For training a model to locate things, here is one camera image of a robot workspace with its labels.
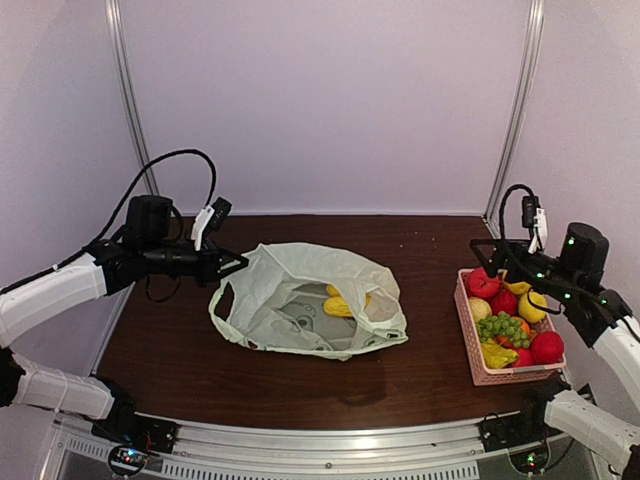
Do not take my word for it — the right black cable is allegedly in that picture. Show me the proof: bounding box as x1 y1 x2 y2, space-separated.
494 183 536 251

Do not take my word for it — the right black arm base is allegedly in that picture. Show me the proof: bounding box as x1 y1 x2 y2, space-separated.
478 390 574 478

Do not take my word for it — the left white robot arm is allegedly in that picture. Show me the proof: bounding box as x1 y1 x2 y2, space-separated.
1 195 248 444

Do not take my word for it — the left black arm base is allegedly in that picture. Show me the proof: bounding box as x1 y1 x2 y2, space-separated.
87 376 178 479

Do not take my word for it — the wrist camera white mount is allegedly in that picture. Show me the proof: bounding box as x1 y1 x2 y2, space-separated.
190 197 232 251
521 195 548 254

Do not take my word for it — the left black cable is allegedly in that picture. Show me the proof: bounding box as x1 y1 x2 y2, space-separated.
44 148 219 271

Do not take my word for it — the yellow mango toy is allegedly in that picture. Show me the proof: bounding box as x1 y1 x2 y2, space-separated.
323 296 355 319

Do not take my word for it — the black cable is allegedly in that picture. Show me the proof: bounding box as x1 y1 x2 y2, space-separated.
44 148 219 271
494 183 536 251

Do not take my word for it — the peach fruit in bag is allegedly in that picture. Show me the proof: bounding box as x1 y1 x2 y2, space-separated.
466 267 501 300

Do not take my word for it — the red plush fruit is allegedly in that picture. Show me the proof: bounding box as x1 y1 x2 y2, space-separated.
530 331 565 365

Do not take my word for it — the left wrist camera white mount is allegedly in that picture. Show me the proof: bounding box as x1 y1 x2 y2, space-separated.
190 197 232 251

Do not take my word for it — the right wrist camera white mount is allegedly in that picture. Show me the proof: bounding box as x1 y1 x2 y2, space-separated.
521 195 548 254

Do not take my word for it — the curved aluminium rail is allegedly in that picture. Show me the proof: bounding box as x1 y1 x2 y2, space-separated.
47 397 609 480

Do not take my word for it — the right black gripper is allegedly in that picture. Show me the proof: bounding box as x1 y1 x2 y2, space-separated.
469 239 580 304

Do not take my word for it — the green grapes toy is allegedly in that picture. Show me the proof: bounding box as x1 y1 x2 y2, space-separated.
476 312 531 349

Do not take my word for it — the light green plastic bag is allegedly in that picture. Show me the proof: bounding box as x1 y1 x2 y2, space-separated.
209 243 408 361

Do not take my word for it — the red apple toy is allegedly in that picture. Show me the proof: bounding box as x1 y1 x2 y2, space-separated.
490 290 519 316

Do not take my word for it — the yellow lemon toy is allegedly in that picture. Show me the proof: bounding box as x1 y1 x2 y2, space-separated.
326 285 340 297
518 291 548 324

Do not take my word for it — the left aluminium frame post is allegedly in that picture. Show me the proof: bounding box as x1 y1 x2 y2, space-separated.
105 0 151 169

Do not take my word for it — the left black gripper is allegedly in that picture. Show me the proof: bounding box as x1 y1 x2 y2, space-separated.
142 238 248 287

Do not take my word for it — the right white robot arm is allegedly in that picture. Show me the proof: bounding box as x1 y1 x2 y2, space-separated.
469 222 639 479

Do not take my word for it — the pink plastic basket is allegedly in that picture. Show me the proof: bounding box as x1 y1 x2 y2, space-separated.
454 269 567 386

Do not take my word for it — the yellow banana toy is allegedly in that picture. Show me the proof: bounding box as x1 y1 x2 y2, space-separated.
481 342 519 370

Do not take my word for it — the pale yellow fruit toy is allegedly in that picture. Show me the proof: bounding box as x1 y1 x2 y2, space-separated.
468 297 493 323

